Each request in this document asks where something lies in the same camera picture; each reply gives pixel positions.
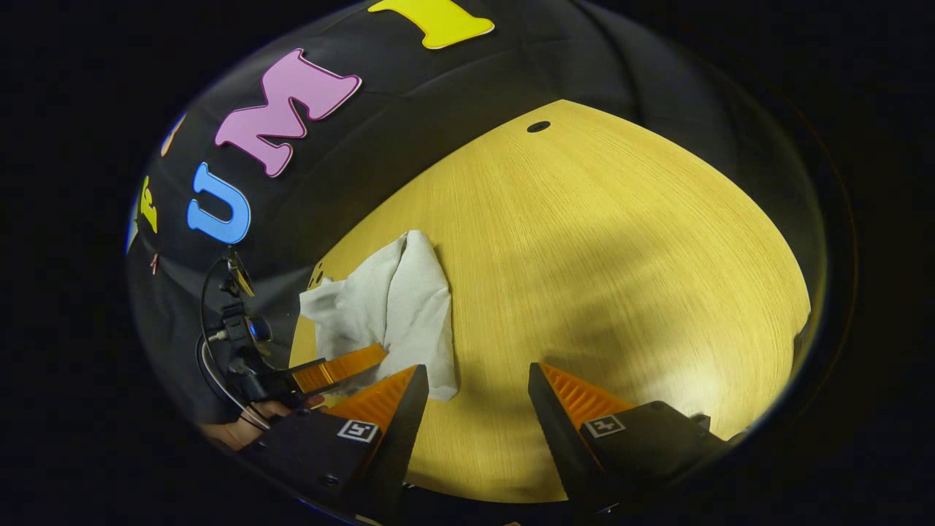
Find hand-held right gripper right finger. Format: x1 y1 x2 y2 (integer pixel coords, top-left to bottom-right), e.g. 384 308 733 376
527 361 733 514

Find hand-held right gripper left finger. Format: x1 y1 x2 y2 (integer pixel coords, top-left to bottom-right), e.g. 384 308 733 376
243 364 430 525

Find white jeans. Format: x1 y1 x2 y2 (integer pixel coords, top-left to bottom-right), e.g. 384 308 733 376
299 229 460 402

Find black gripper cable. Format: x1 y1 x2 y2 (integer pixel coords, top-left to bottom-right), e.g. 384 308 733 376
195 256 272 432

